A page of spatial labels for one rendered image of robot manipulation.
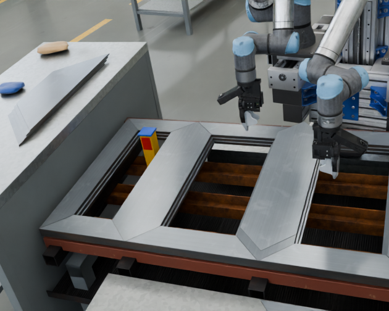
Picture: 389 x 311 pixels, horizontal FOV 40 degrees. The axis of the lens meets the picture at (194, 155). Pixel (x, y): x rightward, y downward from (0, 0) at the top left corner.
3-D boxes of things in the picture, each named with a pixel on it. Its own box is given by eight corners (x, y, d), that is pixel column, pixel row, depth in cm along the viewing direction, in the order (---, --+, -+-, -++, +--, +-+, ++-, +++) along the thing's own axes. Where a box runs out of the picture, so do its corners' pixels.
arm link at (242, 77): (232, 73, 193) (238, 63, 199) (233, 84, 195) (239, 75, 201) (253, 72, 190) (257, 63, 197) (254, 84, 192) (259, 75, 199)
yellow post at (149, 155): (159, 174, 231) (150, 137, 220) (149, 173, 233) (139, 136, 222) (163, 168, 235) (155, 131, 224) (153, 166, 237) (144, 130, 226)
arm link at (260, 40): (271, 48, 204) (267, 59, 195) (242, 49, 207) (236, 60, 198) (270, 28, 200) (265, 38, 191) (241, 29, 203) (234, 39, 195)
